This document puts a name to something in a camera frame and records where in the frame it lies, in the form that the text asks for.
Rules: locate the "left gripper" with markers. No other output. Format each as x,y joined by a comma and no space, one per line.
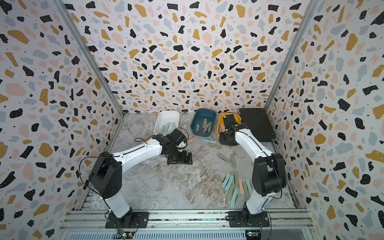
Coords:
183,160

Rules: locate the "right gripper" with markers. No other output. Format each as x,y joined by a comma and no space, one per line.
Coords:
221,141

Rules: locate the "olive knife top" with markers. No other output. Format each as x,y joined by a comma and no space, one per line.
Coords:
225,158

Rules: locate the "pink knife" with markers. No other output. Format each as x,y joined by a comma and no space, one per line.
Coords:
190,140
241,186

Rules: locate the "olive knife bottom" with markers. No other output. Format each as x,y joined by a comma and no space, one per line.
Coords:
236,179

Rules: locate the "olive knife lowest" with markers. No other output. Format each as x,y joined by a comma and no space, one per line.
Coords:
231,192

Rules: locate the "mint knife lowest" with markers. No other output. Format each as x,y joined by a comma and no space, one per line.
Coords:
234,197

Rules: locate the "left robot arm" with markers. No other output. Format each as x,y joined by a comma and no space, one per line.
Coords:
109,176

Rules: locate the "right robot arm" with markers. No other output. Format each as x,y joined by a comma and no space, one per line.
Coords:
269,175

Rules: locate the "yellow storage box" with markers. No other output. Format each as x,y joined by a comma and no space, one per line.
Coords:
221,125

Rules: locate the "dark teal storage box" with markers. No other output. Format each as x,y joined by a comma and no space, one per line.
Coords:
198,118

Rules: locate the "white storage box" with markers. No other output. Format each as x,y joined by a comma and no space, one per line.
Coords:
163,118

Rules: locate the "black case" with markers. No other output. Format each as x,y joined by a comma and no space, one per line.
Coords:
258,122

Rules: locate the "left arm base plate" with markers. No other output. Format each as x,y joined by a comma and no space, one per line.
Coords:
134,220

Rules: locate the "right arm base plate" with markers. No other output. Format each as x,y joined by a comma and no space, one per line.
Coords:
242,219

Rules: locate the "aluminium front rail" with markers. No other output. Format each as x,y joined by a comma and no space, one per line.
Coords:
277,224

